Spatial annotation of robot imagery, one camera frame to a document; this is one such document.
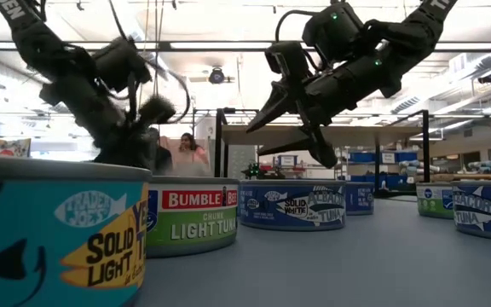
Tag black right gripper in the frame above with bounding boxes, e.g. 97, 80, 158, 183
245, 49, 402, 170

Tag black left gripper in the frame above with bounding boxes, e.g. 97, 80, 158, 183
38, 78, 155, 169

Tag dark device green lights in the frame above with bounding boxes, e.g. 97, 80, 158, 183
240, 161, 287, 180

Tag green Bumble Bee tuna can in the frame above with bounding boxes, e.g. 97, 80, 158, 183
415, 182, 454, 220
146, 176, 240, 259

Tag teal Trader Joe's tuna can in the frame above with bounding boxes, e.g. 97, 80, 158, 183
0, 153, 153, 307

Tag colourful sign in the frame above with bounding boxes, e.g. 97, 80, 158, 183
0, 137, 32, 159

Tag blue table mat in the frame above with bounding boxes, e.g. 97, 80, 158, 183
132, 194, 491, 307

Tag wooden workbench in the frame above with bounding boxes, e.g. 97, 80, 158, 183
428, 172, 491, 183

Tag wooden shelf black frame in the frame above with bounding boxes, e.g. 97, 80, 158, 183
214, 108, 430, 200

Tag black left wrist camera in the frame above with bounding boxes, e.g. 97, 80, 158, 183
137, 96, 177, 128

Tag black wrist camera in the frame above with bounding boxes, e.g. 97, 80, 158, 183
137, 96, 177, 128
264, 41, 311, 77

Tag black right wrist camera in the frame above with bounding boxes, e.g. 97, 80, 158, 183
264, 41, 311, 77

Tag black left camera cable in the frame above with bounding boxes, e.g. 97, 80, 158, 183
107, 0, 192, 125

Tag black camera cable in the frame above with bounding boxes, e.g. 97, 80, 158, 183
274, 9, 320, 43
107, 0, 192, 125

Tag black right camera cable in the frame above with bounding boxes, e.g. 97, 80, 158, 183
274, 9, 320, 43

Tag black table frame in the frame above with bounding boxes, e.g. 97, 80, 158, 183
373, 188, 418, 200

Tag black overhead frame bar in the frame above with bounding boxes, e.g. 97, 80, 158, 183
0, 40, 491, 53

